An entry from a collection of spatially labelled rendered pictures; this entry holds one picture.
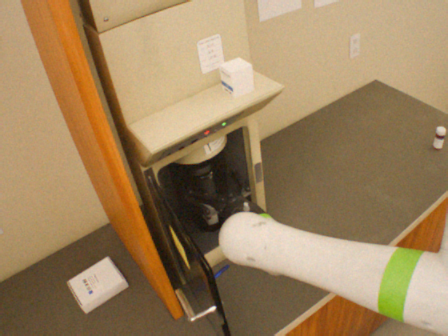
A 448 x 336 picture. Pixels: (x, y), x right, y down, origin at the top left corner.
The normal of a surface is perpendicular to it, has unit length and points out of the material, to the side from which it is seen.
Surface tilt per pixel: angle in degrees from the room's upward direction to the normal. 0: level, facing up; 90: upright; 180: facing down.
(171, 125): 0
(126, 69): 90
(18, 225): 90
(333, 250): 18
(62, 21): 90
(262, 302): 0
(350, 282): 62
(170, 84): 90
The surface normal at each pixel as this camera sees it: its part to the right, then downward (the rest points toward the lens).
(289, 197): -0.13, -0.75
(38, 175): 0.56, 0.48
